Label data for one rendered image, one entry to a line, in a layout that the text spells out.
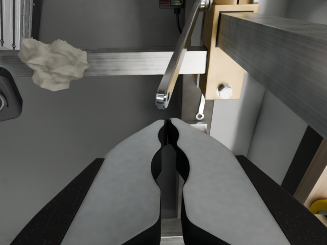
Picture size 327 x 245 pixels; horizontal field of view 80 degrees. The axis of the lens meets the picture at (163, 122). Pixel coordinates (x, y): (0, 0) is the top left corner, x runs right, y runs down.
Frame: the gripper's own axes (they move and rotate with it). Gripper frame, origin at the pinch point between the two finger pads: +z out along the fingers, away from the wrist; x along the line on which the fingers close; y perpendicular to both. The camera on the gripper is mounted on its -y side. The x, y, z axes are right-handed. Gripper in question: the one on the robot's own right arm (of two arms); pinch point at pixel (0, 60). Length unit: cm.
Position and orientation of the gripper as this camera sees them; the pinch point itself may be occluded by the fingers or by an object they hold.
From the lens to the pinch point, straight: 38.1
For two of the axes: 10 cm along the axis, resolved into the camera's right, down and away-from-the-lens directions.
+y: -10.0, 0.2, 0.0
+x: 0.2, 8.4, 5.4
